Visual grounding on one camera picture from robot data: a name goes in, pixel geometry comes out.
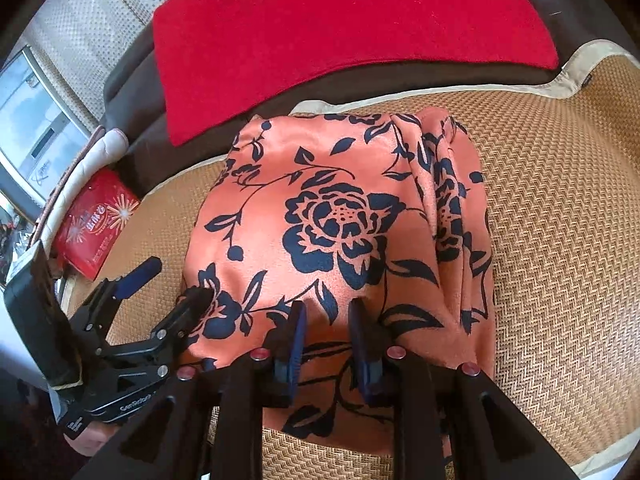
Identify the person's left hand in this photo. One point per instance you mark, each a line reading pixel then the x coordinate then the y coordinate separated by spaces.
pixel 97 440

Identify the red cloth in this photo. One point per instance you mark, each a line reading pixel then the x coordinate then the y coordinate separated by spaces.
pixel 350 25

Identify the woven straw mat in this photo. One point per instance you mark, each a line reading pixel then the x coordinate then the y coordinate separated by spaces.
pixel 550 210

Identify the orange floral blouse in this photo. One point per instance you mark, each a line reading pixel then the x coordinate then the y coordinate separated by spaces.
pixel 325 185

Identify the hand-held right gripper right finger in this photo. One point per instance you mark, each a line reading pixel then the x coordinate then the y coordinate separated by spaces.
pixel 364 355

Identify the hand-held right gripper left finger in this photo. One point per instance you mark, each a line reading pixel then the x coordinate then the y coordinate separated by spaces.
pixel 295 342

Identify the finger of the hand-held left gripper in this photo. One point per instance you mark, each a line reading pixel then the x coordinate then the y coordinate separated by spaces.
pixel 145 269
pixel 192 302

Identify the beige dotted sofa cover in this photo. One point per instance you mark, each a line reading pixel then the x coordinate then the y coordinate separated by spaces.
pixel 75 25

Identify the red sparkle print box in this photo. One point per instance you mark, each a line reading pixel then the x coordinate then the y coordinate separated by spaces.
pixel 95 225

